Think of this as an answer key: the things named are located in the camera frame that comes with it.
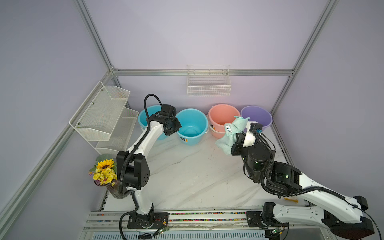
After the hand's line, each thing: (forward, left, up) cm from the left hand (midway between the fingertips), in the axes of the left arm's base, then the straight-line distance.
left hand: (178, 129), depth 90 cm
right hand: (-20, -28, +20) cm, 40 cm away
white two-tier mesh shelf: (-5, +38, +13) cm, 41 cm away
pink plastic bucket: (+13, -26, -1) cm, 29 cm away
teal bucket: (+11, -9, -7) cm, 16 cm away
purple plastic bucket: (+14, -52, -1) cm, 54 cm away
